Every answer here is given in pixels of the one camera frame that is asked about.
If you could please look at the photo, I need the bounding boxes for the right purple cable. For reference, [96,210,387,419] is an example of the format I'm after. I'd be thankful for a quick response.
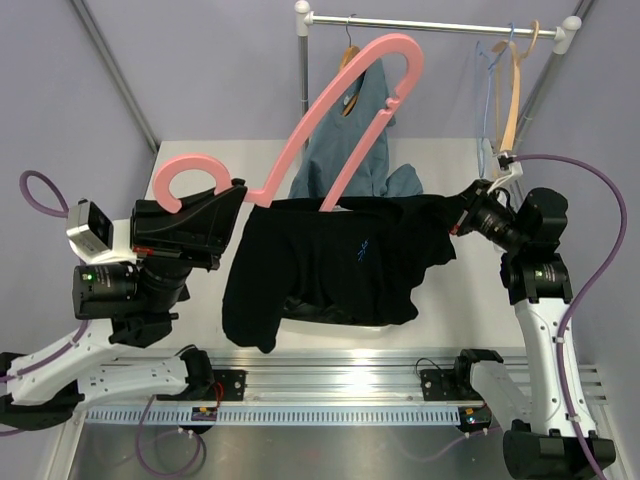
[399,153,629,480]

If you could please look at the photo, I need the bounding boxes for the pink plastic hanger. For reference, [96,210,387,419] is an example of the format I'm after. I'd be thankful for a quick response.
[152,32,426,214]

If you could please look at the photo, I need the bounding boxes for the aluminium mounting rail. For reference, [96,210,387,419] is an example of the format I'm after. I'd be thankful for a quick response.
[99,347,609,406]

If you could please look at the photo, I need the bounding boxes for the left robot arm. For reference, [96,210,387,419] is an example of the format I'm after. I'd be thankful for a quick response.
[1,179,247,436]

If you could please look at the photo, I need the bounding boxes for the teal blue t shirt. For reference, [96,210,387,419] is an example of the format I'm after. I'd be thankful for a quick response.
[288,55,424,200]

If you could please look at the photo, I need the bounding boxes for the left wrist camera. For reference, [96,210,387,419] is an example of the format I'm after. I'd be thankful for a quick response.
[66,199,137,265]

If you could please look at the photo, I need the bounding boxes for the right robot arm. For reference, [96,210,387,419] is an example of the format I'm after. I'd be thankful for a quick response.
[452,180,616,479]

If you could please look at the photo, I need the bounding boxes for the black t shirt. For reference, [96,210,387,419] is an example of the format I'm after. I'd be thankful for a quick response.
[222,195,465,354]

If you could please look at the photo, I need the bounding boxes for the beige plastic hanger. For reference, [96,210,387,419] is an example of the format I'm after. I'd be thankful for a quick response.
[491,20,540,157]

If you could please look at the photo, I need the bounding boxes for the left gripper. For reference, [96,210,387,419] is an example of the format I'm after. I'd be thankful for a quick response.
[127,180,244,314]

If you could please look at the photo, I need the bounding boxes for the light blue wire hanger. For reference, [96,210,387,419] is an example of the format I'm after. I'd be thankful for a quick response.
[474,41,506,178]

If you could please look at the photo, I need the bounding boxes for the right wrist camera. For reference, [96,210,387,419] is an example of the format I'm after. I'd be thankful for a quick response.
[488,152,523,193]

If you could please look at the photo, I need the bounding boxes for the light blue cable duct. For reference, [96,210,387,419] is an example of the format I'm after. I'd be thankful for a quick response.
[85,404,461,426]

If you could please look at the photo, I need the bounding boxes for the grey clothes in basket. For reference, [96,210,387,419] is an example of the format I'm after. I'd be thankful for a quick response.
[282,297,379,327]

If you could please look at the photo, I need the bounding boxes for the wooden hanger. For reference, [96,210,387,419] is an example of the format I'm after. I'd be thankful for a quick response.
[339,22,360,117]

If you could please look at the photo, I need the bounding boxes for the white laundry basket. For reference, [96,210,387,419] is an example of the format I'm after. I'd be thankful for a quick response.
[280,318,396,340]

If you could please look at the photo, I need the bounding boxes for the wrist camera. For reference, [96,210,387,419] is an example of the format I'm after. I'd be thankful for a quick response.
[488,152,523,193]
[66,199,137,265]

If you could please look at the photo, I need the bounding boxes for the metal clothes rack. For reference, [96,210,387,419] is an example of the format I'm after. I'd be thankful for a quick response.
[294,1,595,150]

